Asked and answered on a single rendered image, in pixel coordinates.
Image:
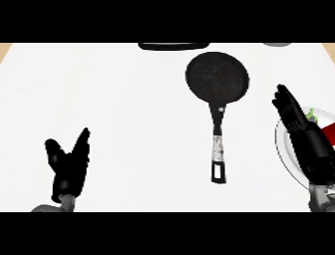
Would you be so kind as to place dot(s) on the black frying pan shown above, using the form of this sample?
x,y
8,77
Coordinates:
x,y
218,86

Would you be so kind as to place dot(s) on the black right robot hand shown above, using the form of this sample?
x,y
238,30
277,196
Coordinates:
x,y
312,146

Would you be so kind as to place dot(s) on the black flat tray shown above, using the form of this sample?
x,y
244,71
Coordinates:
x,y
173,46

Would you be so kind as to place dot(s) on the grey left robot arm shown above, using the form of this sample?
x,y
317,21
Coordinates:
x,y
58,205

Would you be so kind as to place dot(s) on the eggplant with green stem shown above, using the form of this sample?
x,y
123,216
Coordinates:
x,y
311,114

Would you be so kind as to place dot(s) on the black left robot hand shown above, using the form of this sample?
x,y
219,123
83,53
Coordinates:
x,y
70,166

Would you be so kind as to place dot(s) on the white plate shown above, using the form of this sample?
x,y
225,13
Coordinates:
x,y
293,156

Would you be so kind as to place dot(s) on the grey round object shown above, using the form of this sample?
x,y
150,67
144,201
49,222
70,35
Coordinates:
x,y
277,44

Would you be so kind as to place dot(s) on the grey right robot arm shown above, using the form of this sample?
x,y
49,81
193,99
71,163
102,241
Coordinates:
x,y
330,199

